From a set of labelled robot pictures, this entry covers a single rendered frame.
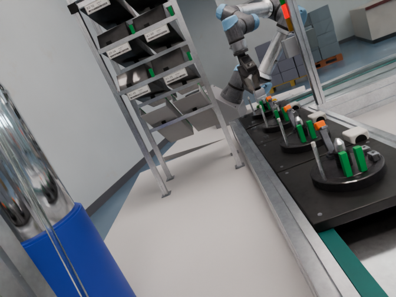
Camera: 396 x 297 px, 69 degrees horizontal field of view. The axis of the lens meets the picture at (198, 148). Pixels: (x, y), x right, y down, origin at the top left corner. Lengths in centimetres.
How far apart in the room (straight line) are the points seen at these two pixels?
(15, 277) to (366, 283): 41
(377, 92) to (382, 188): 77
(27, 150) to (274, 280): 52
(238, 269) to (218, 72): 961
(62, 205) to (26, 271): 29
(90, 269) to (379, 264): 50
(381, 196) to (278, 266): 24
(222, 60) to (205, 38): 91
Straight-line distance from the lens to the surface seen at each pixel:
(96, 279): 64
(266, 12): 176
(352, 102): 130
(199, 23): 1019
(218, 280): 68
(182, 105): 125
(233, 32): 139
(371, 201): 58
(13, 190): 58
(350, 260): 51
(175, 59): 114
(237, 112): 184
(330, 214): 56
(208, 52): 1014
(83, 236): 62
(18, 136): 59
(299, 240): 54
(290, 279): 63
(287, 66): 695
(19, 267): 33
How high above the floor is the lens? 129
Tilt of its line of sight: 15 degrees down
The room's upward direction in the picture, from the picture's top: 24 degrees counter-clockwise
